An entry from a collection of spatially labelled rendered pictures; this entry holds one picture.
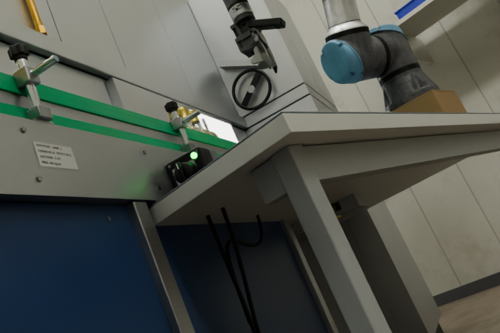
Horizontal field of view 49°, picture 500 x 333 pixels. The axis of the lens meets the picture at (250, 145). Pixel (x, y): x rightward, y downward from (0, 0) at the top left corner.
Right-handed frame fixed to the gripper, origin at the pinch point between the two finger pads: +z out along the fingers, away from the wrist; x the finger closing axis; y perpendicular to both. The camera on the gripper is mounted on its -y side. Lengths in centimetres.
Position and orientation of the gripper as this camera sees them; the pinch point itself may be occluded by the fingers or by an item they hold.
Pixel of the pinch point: (274, 66)
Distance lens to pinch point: 177.8
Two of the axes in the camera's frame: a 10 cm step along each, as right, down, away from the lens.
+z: 3.9, 8.8, -2.7
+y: -8.4, 4.6, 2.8
